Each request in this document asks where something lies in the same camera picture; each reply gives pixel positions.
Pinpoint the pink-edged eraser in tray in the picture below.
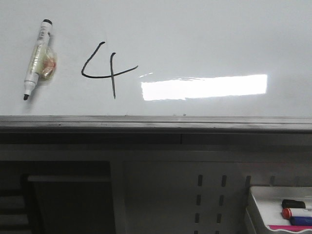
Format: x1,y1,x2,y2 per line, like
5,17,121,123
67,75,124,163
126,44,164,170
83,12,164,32
268,225,312,233

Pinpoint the white black-tipped whiteboard marker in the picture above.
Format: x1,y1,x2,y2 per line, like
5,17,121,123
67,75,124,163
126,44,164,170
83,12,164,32
23,19,57,100

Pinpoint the red-capped marker in tray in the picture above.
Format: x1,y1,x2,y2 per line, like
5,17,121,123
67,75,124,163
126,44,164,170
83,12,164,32
281,207,312,219

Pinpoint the white wall-mounted marker tray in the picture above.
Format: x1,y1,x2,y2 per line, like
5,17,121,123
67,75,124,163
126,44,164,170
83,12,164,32
244,186,312,234

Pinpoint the grey perforated pegboard panel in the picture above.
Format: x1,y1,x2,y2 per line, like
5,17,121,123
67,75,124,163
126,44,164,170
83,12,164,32
111,161,312,234

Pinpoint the white whiteboard with grey frame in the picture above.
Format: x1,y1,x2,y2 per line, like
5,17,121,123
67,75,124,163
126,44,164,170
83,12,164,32
0,0,312,132

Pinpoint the blue-capped marker in tray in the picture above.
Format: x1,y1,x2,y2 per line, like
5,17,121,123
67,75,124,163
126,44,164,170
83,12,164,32
289,216,312,226

